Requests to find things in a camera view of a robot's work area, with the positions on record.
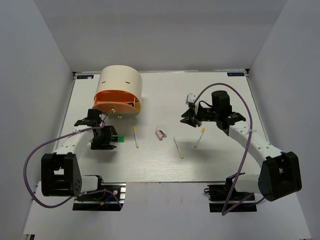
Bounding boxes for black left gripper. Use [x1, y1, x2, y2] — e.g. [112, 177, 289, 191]
[90, 125, 117, 150]

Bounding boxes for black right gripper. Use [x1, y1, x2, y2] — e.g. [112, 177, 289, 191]
[180, 103, 220, 127]

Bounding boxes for green black highlighter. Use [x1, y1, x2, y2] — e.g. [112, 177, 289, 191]
[111, 136, 125, 143]

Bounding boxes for orange organizer drawer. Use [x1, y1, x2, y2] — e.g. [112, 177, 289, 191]
[92, 90, 141, 117]

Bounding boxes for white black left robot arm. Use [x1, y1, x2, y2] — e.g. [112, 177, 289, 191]
[41, 109, 118, 200]

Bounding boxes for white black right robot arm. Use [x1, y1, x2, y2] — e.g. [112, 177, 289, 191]
[181, 90, 302, 202]

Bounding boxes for white pen orange-yellow cap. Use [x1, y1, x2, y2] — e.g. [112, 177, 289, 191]
[194, 128, 205, 148]

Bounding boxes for white pen bright yellow cap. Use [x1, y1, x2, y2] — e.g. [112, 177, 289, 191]
[133, 126, 139, 149]

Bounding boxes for white pen pale yellow ends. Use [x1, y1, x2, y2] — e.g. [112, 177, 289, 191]
[173, 136, 184, 159]

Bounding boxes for pink white mini stapler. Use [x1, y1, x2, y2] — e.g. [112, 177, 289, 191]
[155, 126, 167, 141]

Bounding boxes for cream round drawer organizer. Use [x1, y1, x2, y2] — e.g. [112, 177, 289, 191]
[95, 65, 143, 119]

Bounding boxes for blue logo sticker right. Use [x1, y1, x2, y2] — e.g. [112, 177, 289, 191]
[227, 72, 245, 77]

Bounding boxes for blue logo sticker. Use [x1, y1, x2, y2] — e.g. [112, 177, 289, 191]
[76, 74, 94, 80]
[227, 72, 245, 77]

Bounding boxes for blue logo sticker left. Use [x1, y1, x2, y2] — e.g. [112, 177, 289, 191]
[76, 74, 94, 80]

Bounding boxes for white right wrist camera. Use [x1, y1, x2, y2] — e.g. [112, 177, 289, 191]
[185, 93, 197, 105]

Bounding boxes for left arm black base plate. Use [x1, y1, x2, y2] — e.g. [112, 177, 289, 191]
[72, 183, 127, 212]

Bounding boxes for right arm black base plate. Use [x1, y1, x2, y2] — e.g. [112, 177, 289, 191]
[203, 182, 257, 213]

